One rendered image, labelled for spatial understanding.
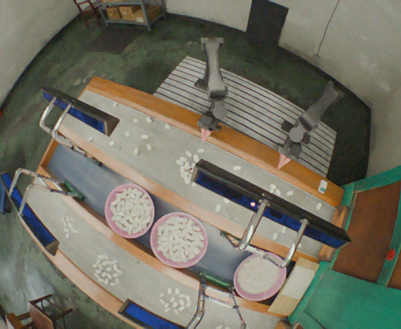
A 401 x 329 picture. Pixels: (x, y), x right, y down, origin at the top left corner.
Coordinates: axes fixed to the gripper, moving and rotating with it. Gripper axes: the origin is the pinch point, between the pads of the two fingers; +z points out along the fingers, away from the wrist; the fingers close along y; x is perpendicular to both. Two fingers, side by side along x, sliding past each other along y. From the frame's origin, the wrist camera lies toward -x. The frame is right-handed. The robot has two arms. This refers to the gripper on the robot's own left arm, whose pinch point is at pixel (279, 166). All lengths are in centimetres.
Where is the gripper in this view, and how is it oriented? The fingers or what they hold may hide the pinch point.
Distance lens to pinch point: 87.2
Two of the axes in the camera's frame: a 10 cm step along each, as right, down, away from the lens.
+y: 8.9, 4.4, -1.4
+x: 3.1, -3.6, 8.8
